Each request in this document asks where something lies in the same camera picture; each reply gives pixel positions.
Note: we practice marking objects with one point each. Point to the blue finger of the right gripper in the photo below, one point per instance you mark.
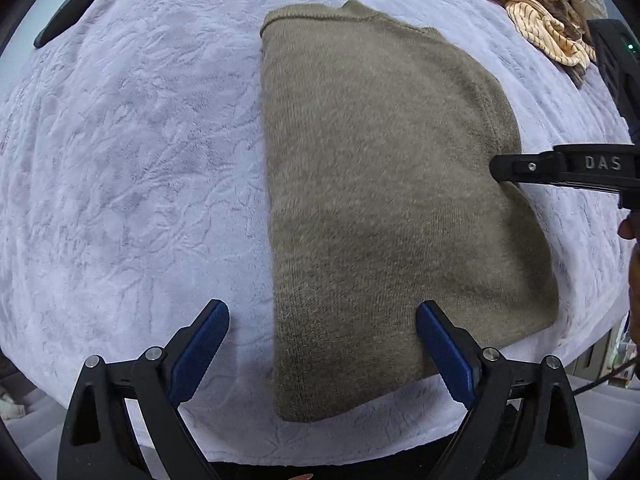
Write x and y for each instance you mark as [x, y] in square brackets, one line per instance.
[612, 168]

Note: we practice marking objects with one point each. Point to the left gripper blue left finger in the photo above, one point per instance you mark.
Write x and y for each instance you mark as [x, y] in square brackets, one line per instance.
[98, 439]

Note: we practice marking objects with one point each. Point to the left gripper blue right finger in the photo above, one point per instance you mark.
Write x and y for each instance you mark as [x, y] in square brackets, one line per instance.
[521, 421]

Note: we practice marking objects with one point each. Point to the olive brown knit sweater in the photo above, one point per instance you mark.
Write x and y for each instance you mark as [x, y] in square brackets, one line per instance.
[379, 137]

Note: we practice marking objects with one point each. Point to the person's right hand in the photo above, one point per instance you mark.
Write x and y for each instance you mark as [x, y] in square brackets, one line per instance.
[629, 229]

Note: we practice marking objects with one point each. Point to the lavender plush bed blanket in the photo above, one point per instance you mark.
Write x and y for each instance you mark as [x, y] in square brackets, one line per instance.
[134, 190]

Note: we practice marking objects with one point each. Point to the black pillow at bedside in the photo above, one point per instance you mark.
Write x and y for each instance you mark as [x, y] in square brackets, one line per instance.
[67, 15]

